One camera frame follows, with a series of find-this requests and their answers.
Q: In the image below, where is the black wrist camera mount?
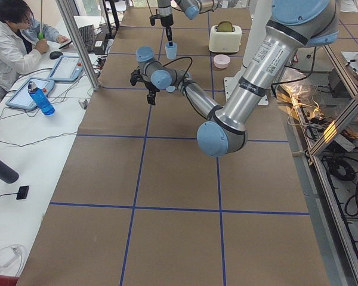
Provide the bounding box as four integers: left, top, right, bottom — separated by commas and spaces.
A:
129, 68, 144, 86

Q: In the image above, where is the black computer mouse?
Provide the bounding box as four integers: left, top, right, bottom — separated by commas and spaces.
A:
49, 51, 63, 60

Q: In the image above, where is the small black puck device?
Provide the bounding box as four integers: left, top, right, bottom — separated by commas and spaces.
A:
16, 185, 29, 200

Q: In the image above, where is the dark grey flask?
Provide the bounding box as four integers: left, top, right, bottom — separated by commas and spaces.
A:
0, 160, 19, 184

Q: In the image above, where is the aluminium frame post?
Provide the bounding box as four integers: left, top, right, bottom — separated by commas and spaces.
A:
56, 0, 100, 91

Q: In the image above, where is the cream toaster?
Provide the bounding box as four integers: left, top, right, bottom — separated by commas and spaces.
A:
208, 25, 242, 53

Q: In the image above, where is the toast slice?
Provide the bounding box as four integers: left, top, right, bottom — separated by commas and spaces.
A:
215, 21, 234, 33

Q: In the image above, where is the teach pendant near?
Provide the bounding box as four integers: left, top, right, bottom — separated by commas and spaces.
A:
5, 77, 55, 111

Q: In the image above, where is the pink bowl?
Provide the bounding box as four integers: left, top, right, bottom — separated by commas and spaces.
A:
213, 54, 231, 69

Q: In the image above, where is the teach pendant far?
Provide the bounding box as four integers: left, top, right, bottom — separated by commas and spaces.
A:
48, 56, 83, 82

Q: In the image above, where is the clear plastic bag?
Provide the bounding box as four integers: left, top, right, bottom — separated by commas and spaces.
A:
274, 67, 313, 104

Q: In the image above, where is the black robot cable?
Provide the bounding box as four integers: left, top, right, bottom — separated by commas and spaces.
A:
159, 56, 195, 87

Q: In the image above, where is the teach pendant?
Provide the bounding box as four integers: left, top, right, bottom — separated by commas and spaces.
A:
5, 77, 55, 111
48, 56, 83, 82

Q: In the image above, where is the blue water bottle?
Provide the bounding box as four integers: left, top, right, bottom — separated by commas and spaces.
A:
27, 81, 55, 116

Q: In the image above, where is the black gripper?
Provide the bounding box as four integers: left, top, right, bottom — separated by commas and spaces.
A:
145, 82, 160, 105
161, 14, 174, 46

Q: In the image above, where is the person in white coat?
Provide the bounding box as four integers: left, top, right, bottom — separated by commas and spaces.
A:
0, 1, 69, 92

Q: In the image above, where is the black keyboard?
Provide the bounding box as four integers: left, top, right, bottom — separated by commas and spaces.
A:
78, 24, 95, 53

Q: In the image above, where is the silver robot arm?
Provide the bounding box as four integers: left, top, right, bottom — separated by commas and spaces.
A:
130, 1, 341, 157
150, 0, 218, 47

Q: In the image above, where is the light blue cup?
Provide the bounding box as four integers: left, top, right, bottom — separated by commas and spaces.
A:
166, 86, 175, 92
165, 42, 177, 60

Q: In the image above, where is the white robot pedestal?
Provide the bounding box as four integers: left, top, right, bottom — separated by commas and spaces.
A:
224, 0, 272, 100

